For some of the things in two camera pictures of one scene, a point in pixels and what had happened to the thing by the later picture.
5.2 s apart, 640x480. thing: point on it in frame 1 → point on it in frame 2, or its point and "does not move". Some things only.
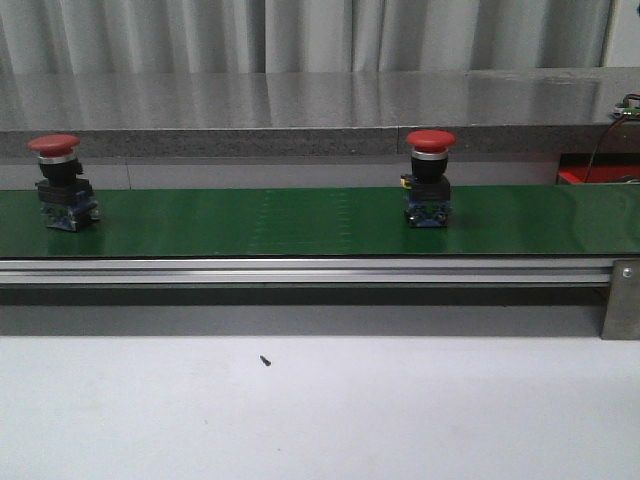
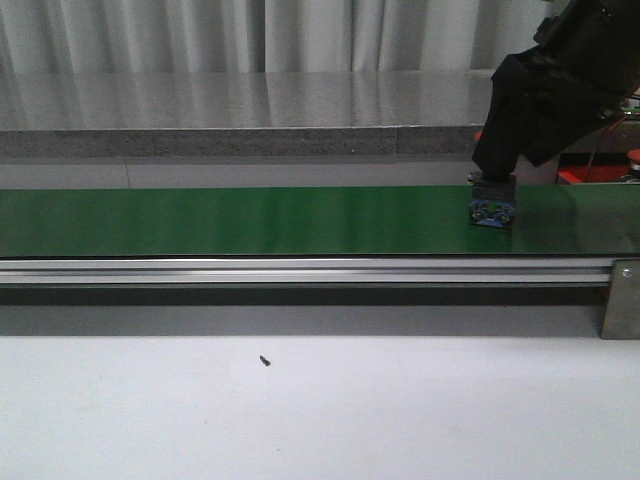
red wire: [599, 146] does not move
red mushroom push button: [428, 202] → [634, 157]
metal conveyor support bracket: [622, 312] does not move
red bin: [574, 168] does not move
